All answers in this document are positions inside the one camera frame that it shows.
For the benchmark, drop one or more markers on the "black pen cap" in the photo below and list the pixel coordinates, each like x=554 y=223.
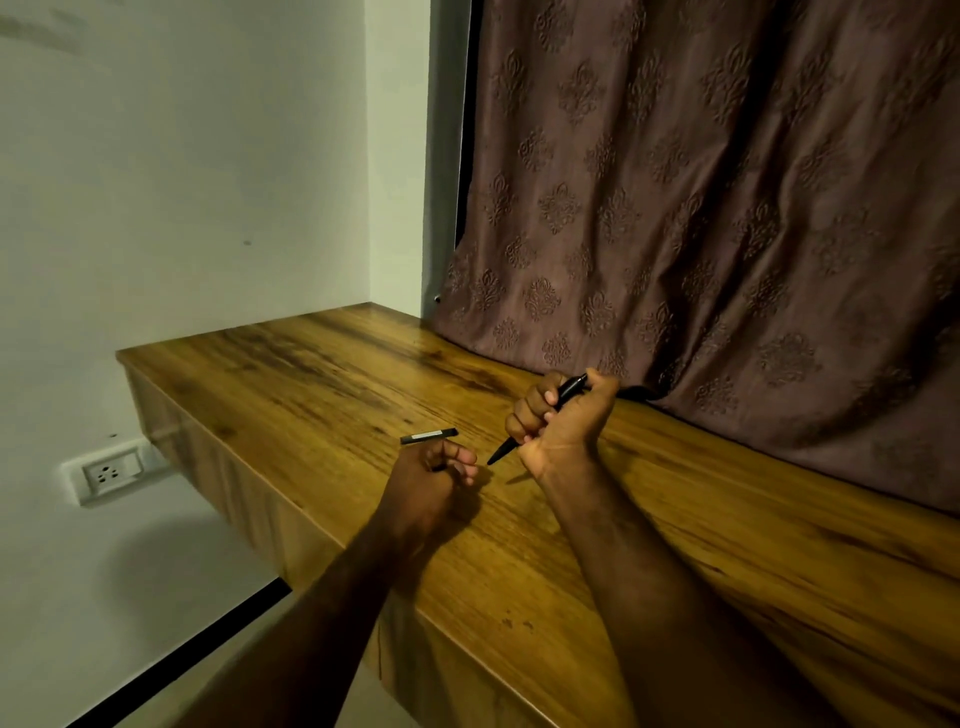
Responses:
x=427 y=436

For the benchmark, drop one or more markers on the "person's right thumb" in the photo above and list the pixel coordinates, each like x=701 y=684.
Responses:
x=602 y=388

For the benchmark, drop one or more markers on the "black pen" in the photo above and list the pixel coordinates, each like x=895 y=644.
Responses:
x=501 y=453

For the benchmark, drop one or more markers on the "brown patterned curtain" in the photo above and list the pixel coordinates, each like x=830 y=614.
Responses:
x=712 y=210

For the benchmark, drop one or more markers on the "person's right forearm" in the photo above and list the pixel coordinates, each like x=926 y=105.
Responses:
x=675 y=600

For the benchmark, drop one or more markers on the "person's left fingers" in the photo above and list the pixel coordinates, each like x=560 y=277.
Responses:
x=459 y=459

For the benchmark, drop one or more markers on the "person's right hand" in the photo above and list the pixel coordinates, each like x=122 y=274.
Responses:
x=570 y=439

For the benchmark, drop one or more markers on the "person's left hand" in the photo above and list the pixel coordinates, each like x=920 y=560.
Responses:
x=420 y=495

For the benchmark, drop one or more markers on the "white wall socket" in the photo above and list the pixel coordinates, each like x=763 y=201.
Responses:
x=112 y=471

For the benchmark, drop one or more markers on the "person's left forearm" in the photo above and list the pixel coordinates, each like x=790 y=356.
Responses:
x=315 y=637

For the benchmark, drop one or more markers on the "wooden desk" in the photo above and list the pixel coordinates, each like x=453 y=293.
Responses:
x=525 y=540

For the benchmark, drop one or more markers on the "black skirting strip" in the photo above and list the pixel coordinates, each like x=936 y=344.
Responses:
x=180 y=656

